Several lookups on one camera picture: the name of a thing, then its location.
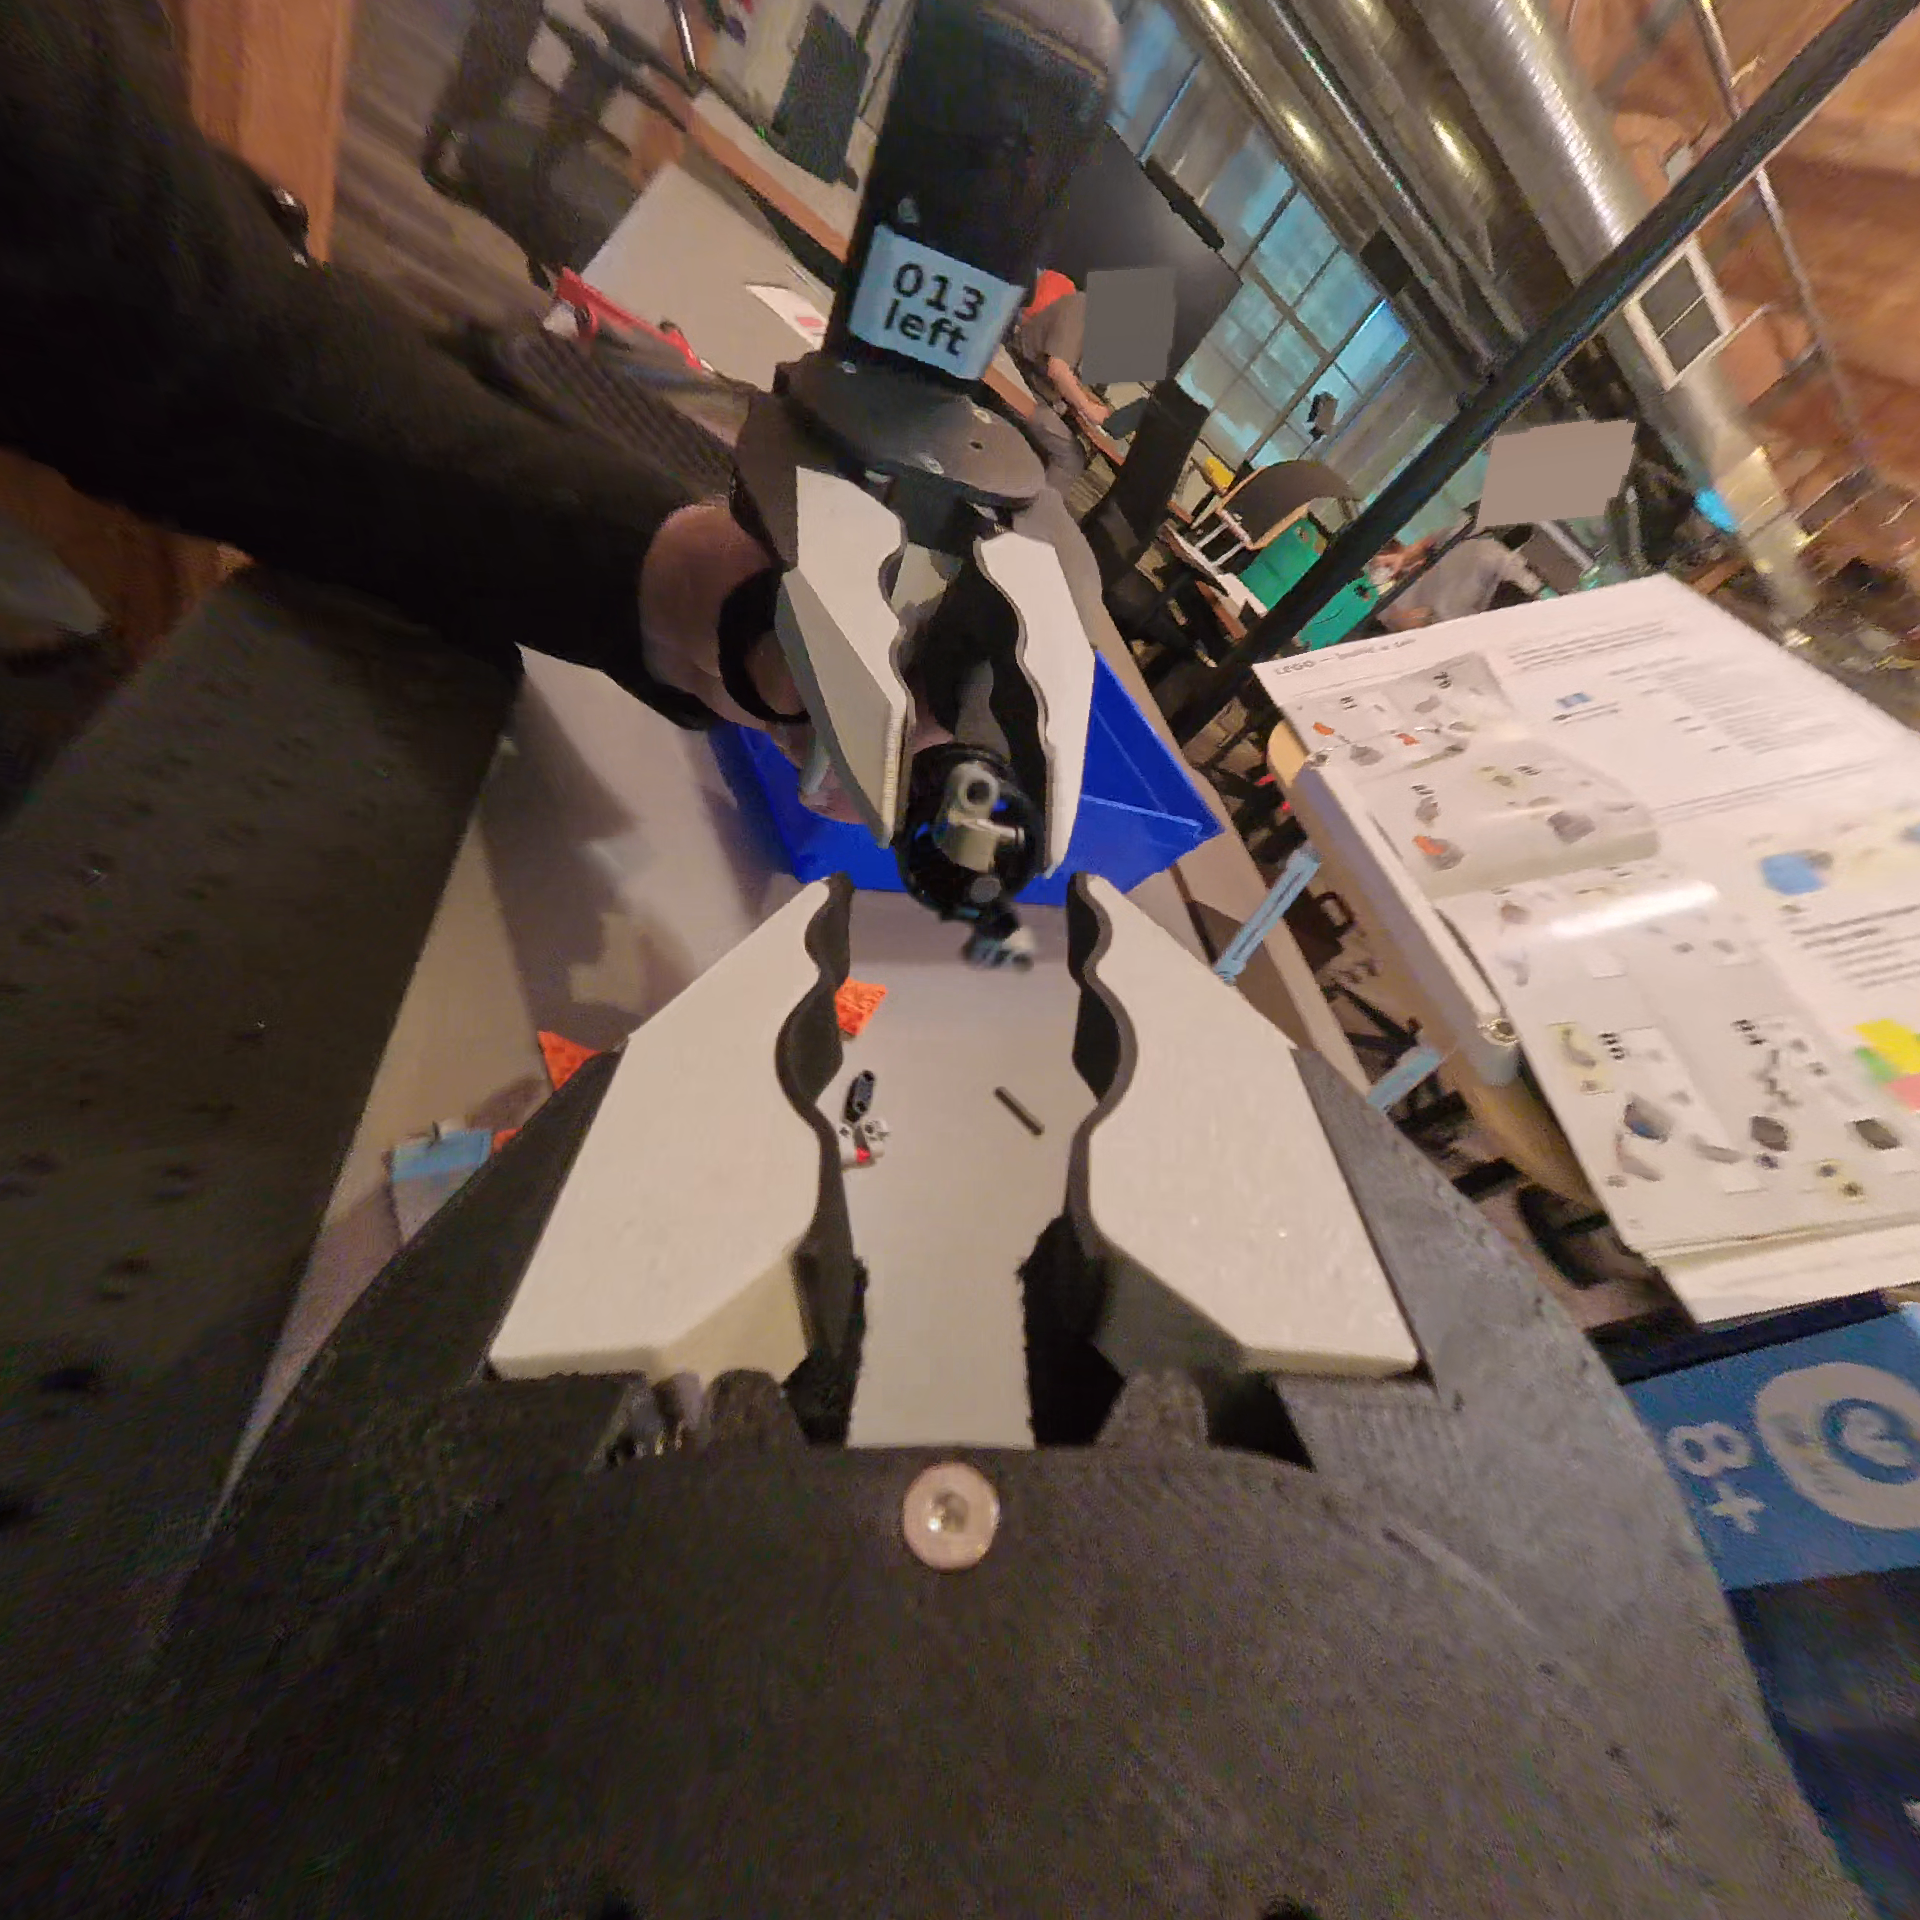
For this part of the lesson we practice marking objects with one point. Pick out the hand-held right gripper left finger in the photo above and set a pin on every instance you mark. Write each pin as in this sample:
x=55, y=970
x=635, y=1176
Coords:
x=667, y=1215

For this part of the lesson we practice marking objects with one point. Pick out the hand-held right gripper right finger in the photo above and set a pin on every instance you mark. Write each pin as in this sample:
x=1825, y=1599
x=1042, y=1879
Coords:
x=1235, y=1215

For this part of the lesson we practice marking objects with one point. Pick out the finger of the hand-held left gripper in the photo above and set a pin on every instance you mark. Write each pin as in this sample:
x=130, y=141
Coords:
x=1057, y=677
x=841, y=643

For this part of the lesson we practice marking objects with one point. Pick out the grey toy wheel frame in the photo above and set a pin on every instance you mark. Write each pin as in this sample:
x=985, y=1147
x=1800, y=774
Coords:
x=967, y=840

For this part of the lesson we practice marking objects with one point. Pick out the person's left forearm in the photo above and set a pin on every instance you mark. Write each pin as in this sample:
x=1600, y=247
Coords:
x=272, y=332

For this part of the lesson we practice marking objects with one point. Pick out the person's left hand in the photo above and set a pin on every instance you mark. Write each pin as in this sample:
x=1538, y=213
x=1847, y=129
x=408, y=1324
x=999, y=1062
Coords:
x=684, y=614

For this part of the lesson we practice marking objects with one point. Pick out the blue plastic bin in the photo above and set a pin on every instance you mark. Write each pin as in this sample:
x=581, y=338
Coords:
x=1139, y=795

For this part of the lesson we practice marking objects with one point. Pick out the flat orange toy piece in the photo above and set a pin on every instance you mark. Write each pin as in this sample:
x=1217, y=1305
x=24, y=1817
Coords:
x=573, y=1055

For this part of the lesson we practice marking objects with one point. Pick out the small grey orange toy part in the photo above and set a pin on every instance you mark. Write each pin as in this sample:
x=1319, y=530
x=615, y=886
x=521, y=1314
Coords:
x=865, y=1117

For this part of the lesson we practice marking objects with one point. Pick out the small black toy pin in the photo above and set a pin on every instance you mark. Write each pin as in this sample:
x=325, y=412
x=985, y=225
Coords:
x=1021, y=1109

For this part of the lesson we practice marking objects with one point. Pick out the small orange toy piece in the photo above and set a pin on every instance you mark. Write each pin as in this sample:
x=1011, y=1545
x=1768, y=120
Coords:
x=865, y=1000

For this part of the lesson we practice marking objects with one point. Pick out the white book stand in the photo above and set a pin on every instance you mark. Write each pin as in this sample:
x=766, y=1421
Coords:
x=1319, y=933

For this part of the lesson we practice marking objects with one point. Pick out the black mesh bag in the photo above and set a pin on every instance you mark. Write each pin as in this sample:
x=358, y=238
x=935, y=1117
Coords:
x=615, y=391

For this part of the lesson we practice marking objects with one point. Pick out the instruction booklet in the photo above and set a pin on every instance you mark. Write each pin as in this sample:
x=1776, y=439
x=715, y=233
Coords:
x=1650, y=933

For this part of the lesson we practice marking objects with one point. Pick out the black perforated mat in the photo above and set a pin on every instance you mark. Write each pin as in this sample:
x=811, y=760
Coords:
x=179, y=1054

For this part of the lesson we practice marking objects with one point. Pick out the black metal pole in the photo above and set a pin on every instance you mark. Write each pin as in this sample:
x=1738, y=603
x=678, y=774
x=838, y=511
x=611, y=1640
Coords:
x=1533, y=332

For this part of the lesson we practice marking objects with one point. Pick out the blue robot kit box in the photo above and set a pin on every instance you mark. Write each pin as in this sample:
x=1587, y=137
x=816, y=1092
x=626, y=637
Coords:
x=1800, y=1459

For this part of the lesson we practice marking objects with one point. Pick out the black toy box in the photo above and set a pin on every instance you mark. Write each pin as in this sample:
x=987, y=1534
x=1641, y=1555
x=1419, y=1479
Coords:
x=1847, y=1743

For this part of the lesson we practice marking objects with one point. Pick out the silver air duct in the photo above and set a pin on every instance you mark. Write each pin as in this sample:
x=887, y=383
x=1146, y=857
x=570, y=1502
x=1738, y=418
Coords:
x=1560, y=180

